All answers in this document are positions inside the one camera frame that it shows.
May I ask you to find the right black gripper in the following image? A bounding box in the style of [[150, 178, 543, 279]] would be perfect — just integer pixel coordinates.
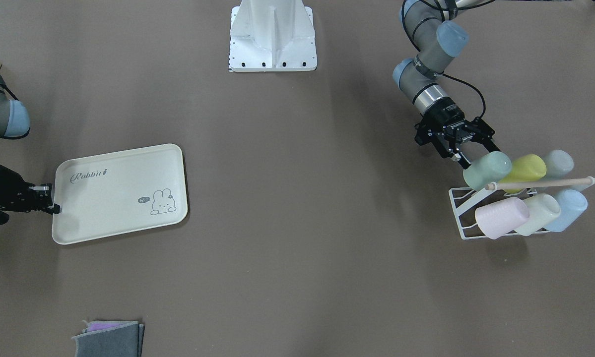
[[0, 165, 61, 225]]

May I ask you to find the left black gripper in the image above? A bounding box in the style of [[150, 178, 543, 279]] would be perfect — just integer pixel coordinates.
[[421, 97, 501, 170]]

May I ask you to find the green cup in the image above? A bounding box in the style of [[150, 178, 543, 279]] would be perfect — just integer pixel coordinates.
[[463, 151, 512, 191]]

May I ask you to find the cream rabbit tray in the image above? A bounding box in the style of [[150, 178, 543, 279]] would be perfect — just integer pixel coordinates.
[[52, 144, 189, 245]]

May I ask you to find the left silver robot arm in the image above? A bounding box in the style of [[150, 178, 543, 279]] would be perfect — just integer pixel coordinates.
[[393, 0, 498, 169]]

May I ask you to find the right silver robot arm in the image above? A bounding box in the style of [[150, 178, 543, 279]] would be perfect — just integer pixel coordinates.
[[0, 74, 61, 226]]

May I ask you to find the yellow cup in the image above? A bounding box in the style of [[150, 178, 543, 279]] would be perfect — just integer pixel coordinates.
[[499, 154, 547, 183]]

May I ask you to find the pink cup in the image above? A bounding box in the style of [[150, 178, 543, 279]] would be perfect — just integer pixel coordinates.
[[474, 197, 529, 239]]

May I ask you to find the grey blue cup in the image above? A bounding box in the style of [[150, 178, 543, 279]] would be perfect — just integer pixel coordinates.
[[541, 149, 575, 181]]

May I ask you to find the cream white cup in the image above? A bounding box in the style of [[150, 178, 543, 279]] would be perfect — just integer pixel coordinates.
[[514, 193, 561, 237]]

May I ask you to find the light blue cup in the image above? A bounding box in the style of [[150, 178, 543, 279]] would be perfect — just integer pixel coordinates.
[[544, 189, 588, 232]]

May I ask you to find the grey folded cloth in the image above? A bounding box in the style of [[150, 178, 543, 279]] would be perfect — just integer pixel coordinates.
[[72, 320, 144, 357]]

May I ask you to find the white wire cup rack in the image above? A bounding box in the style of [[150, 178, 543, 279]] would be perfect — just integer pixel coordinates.
[[448, 176, 595, 240]]

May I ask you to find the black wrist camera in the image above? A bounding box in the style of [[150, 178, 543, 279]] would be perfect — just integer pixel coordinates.
[[414, 122, 440, 145]]

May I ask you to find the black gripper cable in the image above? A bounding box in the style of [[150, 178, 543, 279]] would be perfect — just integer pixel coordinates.
[[441, 73, 487, 122]]

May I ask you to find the white mounting post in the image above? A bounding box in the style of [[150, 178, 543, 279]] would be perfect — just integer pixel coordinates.
[[228, 0, 318, 72]]

